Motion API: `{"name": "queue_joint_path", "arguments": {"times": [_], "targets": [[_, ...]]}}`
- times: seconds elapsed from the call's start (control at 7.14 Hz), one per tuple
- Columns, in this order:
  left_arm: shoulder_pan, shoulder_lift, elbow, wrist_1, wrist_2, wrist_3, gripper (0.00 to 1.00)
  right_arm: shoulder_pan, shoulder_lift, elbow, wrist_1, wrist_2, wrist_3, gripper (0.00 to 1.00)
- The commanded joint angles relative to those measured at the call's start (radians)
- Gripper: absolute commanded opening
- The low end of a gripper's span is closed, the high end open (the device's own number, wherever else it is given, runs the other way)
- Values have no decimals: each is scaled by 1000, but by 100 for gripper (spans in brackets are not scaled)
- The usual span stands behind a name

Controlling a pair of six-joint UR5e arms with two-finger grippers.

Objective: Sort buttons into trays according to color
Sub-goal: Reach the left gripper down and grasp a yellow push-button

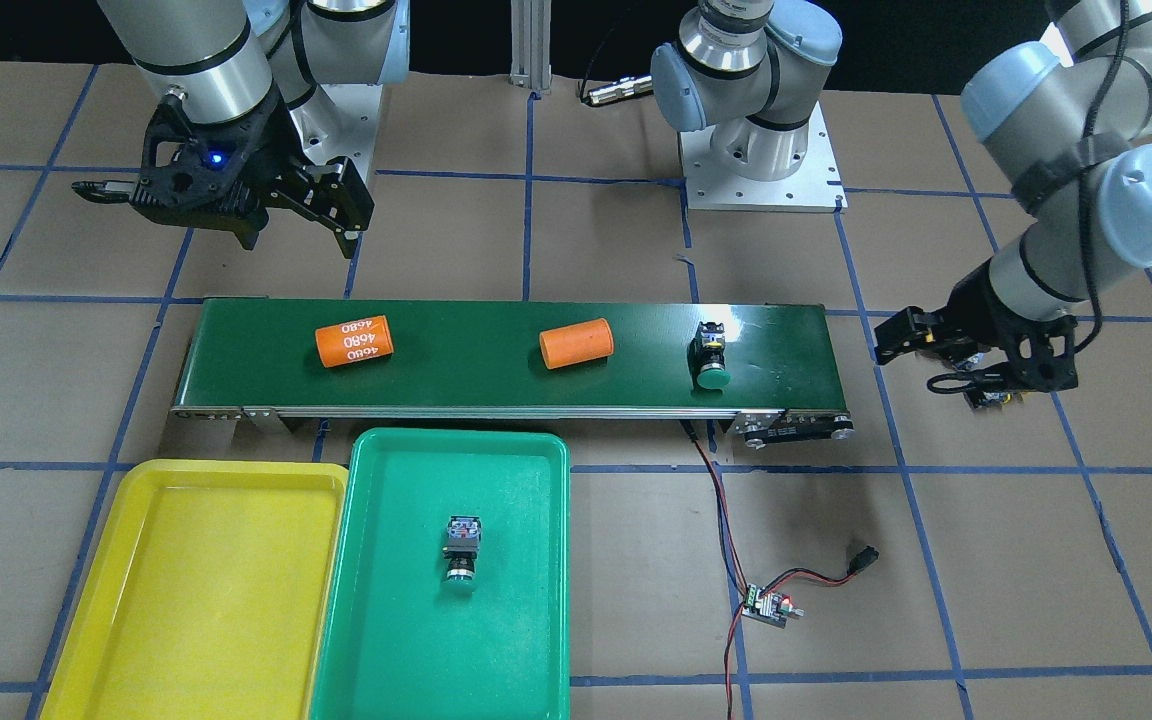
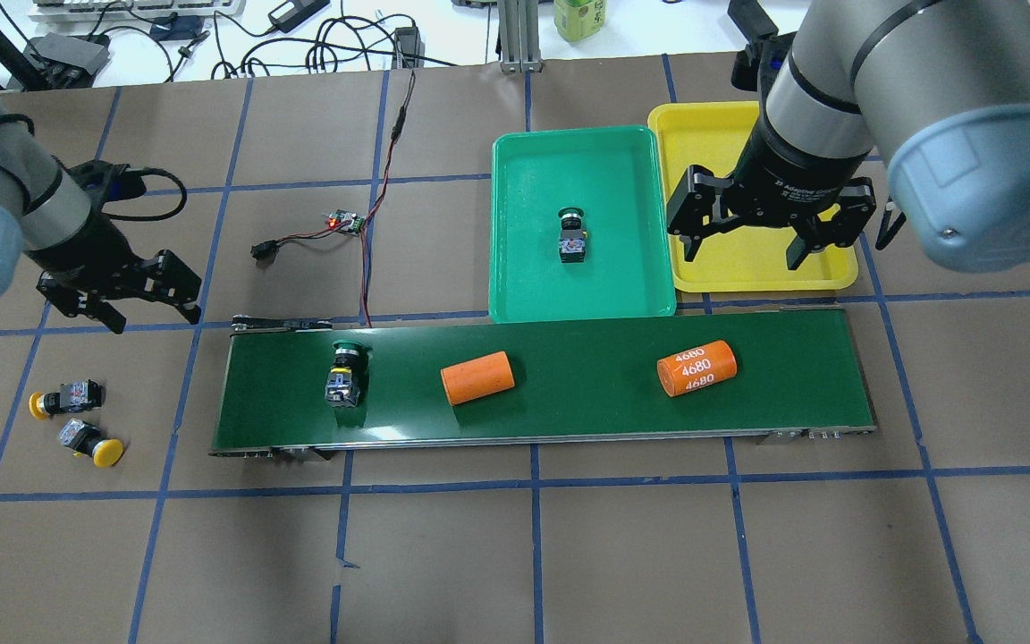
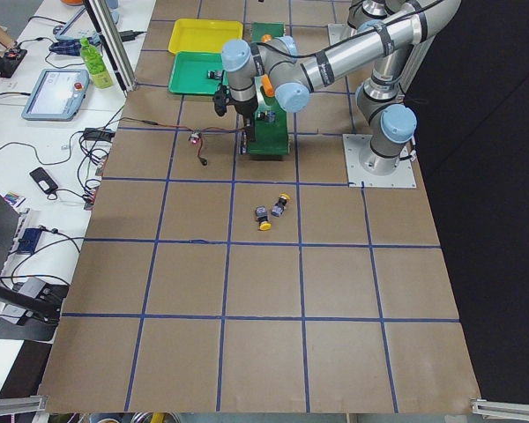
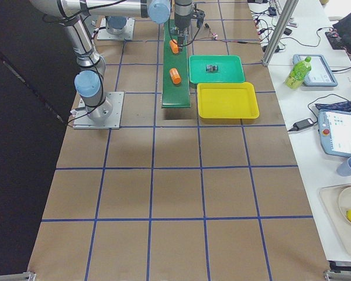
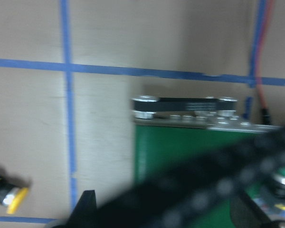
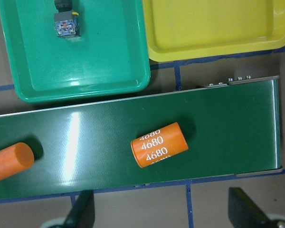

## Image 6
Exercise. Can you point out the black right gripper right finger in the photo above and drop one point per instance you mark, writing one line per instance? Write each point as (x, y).
(243, 212)

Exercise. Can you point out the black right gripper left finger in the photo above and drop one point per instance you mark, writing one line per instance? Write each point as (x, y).
(82, 214)

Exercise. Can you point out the plain orange cylinder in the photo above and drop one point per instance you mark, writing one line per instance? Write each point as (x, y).
(15, 159)

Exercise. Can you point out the orange cylinder marked 4680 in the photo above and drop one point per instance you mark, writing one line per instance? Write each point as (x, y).
(159, 145)

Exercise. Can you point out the green push button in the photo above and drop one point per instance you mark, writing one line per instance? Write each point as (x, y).
(66, 22)

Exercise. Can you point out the green conveyor belt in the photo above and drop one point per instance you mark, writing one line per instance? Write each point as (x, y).
(231, 129)

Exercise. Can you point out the green plastic tray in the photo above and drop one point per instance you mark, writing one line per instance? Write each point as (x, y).
(109, 57)

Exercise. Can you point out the yellow plastic tray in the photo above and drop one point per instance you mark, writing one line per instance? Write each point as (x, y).
(184, 29)

